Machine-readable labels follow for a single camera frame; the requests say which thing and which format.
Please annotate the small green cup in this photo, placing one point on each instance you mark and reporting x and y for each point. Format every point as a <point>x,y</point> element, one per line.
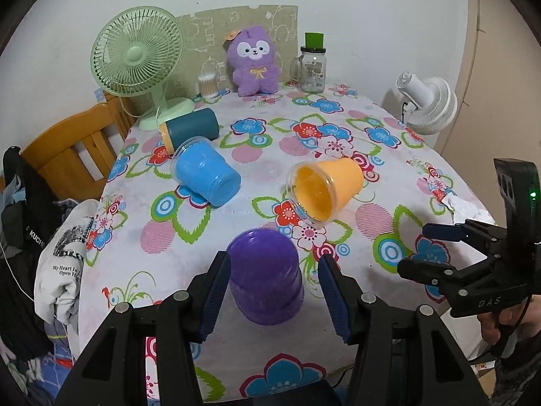
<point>314,39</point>

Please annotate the green desk fan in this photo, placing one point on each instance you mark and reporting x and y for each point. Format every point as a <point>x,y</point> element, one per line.
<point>137,55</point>

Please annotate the purple plush toy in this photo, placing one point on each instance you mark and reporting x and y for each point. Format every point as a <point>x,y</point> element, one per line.
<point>253,72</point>

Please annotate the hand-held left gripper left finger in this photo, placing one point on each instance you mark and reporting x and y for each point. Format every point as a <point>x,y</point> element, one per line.
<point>213,296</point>

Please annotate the white desk fan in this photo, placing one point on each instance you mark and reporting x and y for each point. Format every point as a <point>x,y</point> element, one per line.
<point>435,101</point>

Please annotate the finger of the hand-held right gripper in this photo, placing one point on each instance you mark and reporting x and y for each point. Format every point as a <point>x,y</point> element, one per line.
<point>441,231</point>
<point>422,270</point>

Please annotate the floral tablecloth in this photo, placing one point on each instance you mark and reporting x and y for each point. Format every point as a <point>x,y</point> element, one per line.
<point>262,156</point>

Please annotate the dark patterned clothing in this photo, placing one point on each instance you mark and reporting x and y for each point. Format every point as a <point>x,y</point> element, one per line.
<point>520,382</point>

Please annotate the patterned cardboard sheet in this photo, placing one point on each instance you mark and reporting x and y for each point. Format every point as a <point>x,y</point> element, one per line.
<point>203,29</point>

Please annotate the glass jar mug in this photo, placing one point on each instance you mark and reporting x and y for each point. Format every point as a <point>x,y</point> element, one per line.
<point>313,72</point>

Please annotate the cotton swab container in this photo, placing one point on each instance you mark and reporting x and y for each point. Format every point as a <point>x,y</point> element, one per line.
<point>208,86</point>

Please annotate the purple plastic cup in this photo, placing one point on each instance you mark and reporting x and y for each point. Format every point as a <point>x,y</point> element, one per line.
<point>262,270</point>

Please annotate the orange plastic cup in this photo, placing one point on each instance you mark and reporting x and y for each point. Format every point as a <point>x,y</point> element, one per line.
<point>338,182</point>

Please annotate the white printed shirt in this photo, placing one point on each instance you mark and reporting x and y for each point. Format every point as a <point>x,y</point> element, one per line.
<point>59,270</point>

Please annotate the white tissue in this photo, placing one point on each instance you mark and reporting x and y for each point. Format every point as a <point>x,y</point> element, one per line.
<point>465,209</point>

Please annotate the person's right hand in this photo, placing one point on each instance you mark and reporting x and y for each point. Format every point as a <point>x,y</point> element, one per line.
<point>490,327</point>

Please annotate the dark teal cup yellow lid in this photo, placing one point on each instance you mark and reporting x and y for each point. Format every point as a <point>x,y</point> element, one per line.
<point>194,124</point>

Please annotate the wooden chair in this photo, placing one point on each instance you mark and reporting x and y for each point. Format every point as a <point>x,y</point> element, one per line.
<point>55,143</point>

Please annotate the blue plastic cup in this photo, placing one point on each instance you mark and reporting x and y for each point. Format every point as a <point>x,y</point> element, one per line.
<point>207,173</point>

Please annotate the black garment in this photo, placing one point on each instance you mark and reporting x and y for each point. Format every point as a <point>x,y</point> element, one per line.
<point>25,220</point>

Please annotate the blue cloth pile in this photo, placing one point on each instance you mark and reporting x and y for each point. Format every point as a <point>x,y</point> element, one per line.
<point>59,351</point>

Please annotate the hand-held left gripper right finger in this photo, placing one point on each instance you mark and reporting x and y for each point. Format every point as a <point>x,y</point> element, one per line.
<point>334,300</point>

